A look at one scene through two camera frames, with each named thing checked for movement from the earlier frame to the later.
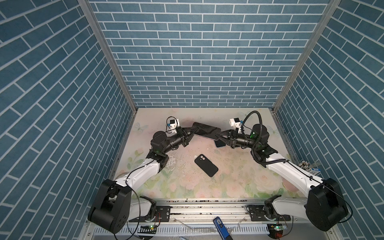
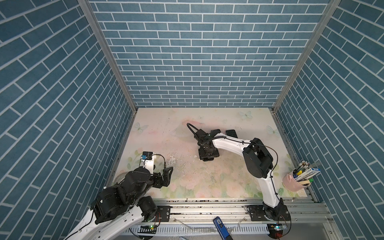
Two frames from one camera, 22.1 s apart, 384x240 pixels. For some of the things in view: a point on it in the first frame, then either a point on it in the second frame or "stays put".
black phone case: (206, 165) -> (208, 157)
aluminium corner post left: (96, 27) stays put
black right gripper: (233, 137) -> (201, 148)
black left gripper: (185, 139) -> (160, 183)
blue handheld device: (222, 230) stays put
